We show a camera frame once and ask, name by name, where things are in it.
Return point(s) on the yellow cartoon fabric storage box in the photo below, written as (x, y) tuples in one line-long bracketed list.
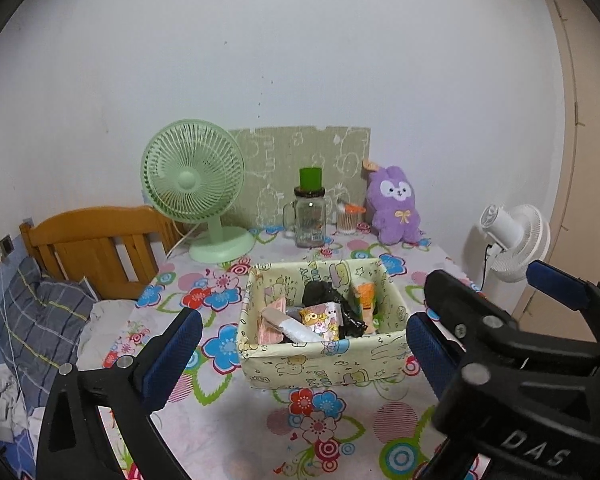
[(320, 365)]

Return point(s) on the purple plush bunny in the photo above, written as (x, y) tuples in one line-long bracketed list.
[(395, 210)]

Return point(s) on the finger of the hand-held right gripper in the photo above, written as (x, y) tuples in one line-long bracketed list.
[(560, 282), (470, 320)]

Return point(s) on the white bedding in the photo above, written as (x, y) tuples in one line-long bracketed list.
[(107, 320)]

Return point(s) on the beige door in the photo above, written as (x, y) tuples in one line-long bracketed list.
[(565, 110)]

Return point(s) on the floral tablecloth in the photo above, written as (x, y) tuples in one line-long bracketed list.
[(230, 435)]

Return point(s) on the wooden bed headboard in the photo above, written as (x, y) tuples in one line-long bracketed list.
[(80, 245)]

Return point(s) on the green cartoon print board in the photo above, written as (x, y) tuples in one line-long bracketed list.
[(280, 150)]

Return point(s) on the green desk fan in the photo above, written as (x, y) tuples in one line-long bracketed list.
[(190, 180)]

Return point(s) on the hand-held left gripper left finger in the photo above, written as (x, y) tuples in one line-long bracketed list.
[(172, 355)]

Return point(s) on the orange packet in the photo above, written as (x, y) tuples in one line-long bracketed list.
[(366, 300)]

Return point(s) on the white standing fan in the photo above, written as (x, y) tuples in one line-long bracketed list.
[(522, 240)]

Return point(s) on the white packet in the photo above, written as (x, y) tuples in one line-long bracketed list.
[(295, 331)]

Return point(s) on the pink cloth packet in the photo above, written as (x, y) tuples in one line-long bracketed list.
[(272, 327)]

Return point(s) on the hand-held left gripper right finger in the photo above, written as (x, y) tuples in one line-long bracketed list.
[(427, 350)]

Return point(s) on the blue bedsheet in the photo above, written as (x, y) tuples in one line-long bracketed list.
[(12, 457)]

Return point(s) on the grey plaid pillow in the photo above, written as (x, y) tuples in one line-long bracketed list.
[(40, 320)]

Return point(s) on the crumpled grey white clothes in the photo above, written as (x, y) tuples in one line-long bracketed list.
[(0, 400)]

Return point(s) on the glass jar mug green lid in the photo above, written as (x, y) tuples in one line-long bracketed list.
[(309, 220)]

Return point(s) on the wall socket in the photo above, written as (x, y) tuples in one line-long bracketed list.
[(2, 249)]

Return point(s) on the cotton swab jar orange lid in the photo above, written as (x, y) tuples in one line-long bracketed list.
[(347, 222)]

